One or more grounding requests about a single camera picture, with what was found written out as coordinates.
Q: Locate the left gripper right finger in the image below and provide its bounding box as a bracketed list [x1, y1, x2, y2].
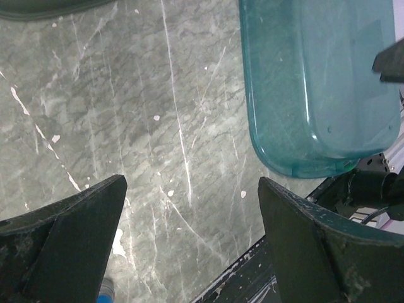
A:
[258, 177, 403, 302]

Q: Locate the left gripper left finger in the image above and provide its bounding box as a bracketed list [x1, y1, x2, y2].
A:
[1, 175, 128, 302]

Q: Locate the teal transparent basin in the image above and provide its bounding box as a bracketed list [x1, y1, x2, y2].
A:
[239, 1, 401, 179]

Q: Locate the dark grey basin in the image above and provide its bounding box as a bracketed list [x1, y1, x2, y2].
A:
[1, 0, 112, 21]

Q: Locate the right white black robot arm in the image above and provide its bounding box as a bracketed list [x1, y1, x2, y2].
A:
[307, 132, 403, 234]

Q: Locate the small blue capped bottle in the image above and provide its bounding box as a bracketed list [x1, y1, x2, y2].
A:
[96, 278, 115, 303]

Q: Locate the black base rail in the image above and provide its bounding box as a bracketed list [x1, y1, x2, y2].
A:
[193, 237, 281, 303]

